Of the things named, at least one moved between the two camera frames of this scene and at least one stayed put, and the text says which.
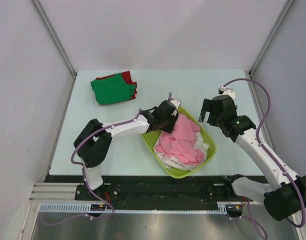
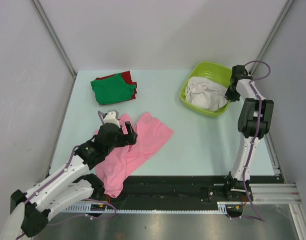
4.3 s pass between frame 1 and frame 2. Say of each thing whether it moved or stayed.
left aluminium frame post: stayed
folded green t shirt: stayed
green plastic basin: moved
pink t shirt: moved
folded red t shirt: stayed
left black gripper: moved
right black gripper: moved
